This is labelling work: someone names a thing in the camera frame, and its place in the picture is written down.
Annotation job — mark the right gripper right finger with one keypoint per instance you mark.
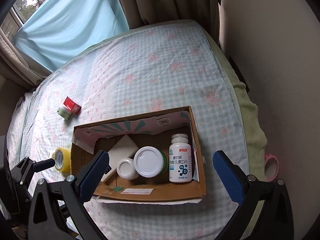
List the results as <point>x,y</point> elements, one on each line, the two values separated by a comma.
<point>275,220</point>

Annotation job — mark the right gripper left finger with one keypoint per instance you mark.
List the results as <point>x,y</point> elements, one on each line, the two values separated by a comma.
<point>54,202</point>

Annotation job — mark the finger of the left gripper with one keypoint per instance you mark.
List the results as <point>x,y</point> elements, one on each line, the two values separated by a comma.
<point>43,165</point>

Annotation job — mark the yellow tape roll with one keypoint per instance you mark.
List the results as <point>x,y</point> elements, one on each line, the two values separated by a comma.
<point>62,158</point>

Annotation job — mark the small green cream jar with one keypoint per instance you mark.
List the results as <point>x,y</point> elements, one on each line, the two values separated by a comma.
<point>64,112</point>

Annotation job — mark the small white round jar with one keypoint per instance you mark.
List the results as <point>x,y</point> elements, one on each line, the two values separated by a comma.
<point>126,169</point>

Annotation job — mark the red carton box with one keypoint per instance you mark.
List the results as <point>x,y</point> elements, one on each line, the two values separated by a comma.
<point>72,106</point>

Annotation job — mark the white vitamin bottle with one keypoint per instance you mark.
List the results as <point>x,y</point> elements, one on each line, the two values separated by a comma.
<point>180,169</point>

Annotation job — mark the pink tape dispenser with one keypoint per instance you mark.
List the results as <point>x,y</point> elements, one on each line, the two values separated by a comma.
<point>271,167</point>

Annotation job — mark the green blanket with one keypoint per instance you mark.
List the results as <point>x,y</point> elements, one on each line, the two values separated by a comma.
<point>256,140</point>

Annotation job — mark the white lid green jar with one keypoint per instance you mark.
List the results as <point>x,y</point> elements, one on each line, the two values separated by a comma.
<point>150,162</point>

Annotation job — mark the brown cardboard box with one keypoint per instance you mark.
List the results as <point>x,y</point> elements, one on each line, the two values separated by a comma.
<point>149,129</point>

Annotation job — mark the checkered floral bed sheet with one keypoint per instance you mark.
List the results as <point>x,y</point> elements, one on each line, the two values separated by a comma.
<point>149,70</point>

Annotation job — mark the light blue curtain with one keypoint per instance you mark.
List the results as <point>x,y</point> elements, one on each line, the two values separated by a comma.
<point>61,29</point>

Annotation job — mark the beige drape curtain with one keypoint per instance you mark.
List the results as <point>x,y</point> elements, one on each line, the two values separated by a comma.
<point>27,73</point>

